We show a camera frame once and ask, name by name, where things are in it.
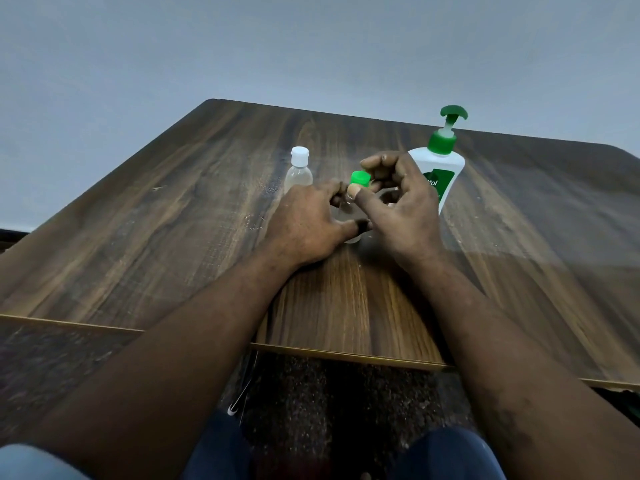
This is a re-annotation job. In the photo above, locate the person's right forearm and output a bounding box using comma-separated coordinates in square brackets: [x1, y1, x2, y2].
[399, 247, 640, 480]

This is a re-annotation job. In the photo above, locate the white hand sanitizer pump bottle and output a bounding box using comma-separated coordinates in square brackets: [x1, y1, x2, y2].
[407, 104, 469, 215]

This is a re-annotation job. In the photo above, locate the small clear bottle white cap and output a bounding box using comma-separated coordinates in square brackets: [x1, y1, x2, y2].
[283, 146, 314, 195]

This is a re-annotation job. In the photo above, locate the black metal table frame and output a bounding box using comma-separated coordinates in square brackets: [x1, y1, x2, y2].
[227, 350, 261, 428]

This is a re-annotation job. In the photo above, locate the person's right hand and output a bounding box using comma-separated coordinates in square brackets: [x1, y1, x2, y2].
[346, 151, 445, 274]

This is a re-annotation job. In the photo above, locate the person's left forearm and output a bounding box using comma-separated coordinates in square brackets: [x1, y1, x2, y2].
[29, 244, 301, 480]

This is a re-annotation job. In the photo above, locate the light blue left shirt sleeve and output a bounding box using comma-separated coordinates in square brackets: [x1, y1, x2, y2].
[0, 443, 76, 480]

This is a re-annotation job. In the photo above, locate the person's left hand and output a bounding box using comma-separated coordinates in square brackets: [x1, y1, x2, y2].
[261, 179, 373, 269]

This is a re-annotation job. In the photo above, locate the small clear bottle green-capped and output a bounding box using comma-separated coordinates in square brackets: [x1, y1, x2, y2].
[339, 194, 363, 245]

